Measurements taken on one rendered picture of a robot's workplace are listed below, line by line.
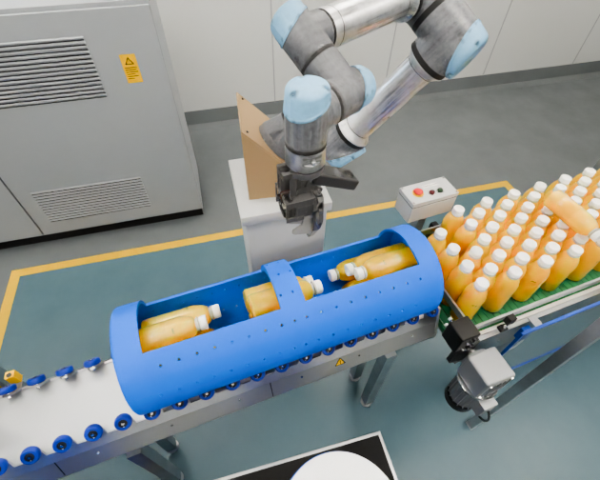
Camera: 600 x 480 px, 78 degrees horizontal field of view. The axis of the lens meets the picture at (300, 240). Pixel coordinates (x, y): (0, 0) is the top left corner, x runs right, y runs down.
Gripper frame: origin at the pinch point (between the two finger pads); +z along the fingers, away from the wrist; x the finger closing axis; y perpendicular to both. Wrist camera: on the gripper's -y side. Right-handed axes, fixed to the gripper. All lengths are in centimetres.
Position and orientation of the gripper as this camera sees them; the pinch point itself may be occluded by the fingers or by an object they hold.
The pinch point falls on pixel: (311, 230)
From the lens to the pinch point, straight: 86.0
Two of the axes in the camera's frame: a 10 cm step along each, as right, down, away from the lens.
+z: -0.1, 6.5, 7.6
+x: 3.5, 7.2, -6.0
